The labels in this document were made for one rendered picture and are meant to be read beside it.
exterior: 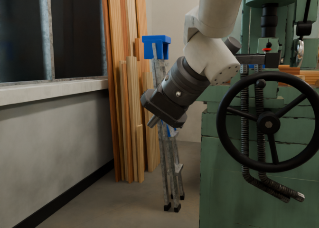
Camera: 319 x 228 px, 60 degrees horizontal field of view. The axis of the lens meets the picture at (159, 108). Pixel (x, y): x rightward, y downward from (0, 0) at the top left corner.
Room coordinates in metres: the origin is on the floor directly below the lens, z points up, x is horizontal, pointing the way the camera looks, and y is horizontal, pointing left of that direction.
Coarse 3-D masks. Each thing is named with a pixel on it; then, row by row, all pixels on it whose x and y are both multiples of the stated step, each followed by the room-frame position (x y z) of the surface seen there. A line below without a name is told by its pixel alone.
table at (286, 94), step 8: (208, 88) 0.99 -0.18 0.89; (216, 88) 0.98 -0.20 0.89; (224, 88) 0.97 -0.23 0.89; (280, 88) 0.91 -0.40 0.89; (288, 88) 0.91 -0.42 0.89; (200, 96) 1.00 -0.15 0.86; (208, 96) 0.99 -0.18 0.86; (216, 96) 0.98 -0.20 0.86; (280, 96) 0.89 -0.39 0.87; (288, 96) 0.90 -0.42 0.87; (296, 96) 0.90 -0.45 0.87; (232, 104) 0.87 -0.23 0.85; (240, 104) 0.86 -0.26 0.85; (264, 104) 0.84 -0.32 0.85; (272, 104) 0.83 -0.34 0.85; (280, 104) 0.83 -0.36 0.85; (304, 104) 0.89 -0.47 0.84
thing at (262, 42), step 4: (260, 40) 1.04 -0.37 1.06; (264, 40) 1.04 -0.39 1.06; (268, 40) 1.04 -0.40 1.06; (272, 40) 1.03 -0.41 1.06; (276, 40) 1.03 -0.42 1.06; (260, 44) 1.04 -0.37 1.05; (264, 44) 1.04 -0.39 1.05; (272, 44) 1.03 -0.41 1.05; (276, 44) 1.03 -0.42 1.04; (260, 48) 1.04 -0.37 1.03; (272, 48) 1.03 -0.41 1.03; (276, 48) 1.03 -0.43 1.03; (260, 52) 1.04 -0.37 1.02; (272, 52) 1.03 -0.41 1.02
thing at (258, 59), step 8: (240, 56) 0.88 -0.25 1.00; (248, 56) 0.87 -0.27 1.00; (256, 56) 0.86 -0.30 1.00; (264, 56) 0.85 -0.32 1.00; (272, 56) 0.87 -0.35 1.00; (240, 64) 0.88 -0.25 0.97; (248, 64) 0.87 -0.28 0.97; (256, 64) 0.86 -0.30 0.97; (264, 64) 0.90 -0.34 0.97; (272, 64) 0.87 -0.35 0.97
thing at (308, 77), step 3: (300, 75) 1.03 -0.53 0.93; (303, 75) 1.03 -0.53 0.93; (306, 75) 1.03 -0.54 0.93; (309, 75) 1.03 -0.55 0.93; (312, 75) 1.02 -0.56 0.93; (315, 75) 1.02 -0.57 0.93; (318, 75) 1.02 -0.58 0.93; (306, 78) 1.03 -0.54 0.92; (309, 78) 1.03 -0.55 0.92; (312, 78) 1.02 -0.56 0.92; (315, 78) 1.02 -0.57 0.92; (318, 78) 1.02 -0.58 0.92; (306, 81) 1.03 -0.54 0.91; (309, 81) 1.02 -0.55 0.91; (312, 81) 1.02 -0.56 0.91; (315, 81) 1.02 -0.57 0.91; (309, 84) 1.02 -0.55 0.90; (312, 84) 1.02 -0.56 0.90
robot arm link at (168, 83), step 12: (168, 72) 0.61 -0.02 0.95; (168, 84) 0.59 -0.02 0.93; (144, 96) 0.65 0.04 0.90; (156, 96) 0.63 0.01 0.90; (168, 96) 0.60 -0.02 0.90; (180, 96) 0.58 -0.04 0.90; (192, 96) 0.58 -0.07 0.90; (156, 108) 0.64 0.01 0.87; (168, 108) 0.63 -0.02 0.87; (180, 108) 0.62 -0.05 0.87; (168, 120) 0.64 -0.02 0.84; (180, 120) 0.65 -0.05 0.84
